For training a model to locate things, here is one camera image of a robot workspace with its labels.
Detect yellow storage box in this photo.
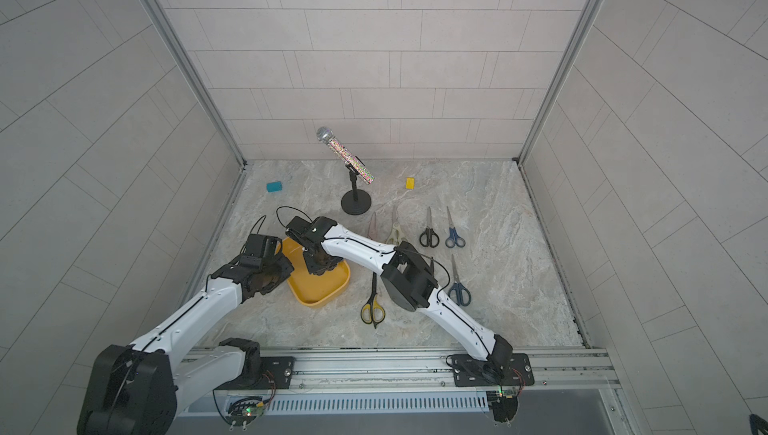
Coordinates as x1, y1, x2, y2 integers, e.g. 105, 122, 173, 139
283, 238, 350, 308

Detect yellow grip black scissors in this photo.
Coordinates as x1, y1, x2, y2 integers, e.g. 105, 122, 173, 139
360, 272, 386, 328

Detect cream handled scissors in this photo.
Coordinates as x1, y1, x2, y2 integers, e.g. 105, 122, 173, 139
386, 206, 406, 246

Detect black handled scissors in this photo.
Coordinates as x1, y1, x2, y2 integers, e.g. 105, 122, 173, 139
419, 207, 440, 248

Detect dark blue handled scissors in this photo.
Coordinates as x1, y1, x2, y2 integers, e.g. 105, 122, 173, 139
448, 256, 472, 307

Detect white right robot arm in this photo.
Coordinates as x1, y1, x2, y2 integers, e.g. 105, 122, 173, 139
286, 217, 513, 383

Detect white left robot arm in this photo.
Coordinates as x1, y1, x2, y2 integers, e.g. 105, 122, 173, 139
76, 253, 293, 434

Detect black microphone stand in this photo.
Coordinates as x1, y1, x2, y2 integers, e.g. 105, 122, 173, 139
341, 164, 372, 216

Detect teal block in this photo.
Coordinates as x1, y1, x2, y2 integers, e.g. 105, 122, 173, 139
266, 181, 283, 193

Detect glitter microphone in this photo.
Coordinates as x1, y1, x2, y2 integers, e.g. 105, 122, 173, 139
317, 127, 374, 184

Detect left circuit board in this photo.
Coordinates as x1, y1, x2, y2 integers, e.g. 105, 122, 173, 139
226, 396, 267, 431

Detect circuit board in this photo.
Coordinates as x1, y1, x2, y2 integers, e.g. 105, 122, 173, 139
486, 385, 524, 423
226, 396, 267, 431

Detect white vent grille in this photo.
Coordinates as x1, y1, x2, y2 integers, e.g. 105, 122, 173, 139
266, 392, 490, 416

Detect right circuit board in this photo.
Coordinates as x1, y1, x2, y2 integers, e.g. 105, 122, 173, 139
486, 385, 524, 423

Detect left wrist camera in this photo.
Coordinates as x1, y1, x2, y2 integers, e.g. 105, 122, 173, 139
243, 233, 282, 259

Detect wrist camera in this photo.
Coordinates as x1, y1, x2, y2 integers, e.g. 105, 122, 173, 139
286, 216, 324, 249
243, 233, 282, 259

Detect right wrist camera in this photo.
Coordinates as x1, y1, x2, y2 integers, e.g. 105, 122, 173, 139
286, 216, 324, 249

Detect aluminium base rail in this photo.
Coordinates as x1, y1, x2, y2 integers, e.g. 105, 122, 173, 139
261, 347, 621, 395

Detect aluminium corner post left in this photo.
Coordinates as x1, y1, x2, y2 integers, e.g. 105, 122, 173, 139
139, 0, 248, 167

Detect aluminium corner post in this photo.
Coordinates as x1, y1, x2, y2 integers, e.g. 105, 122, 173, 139
139, 0, 248, 167
517, 0, 604, 168

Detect aluminium corner post right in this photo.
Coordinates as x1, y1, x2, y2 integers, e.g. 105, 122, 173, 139
517, 0, 604, 168

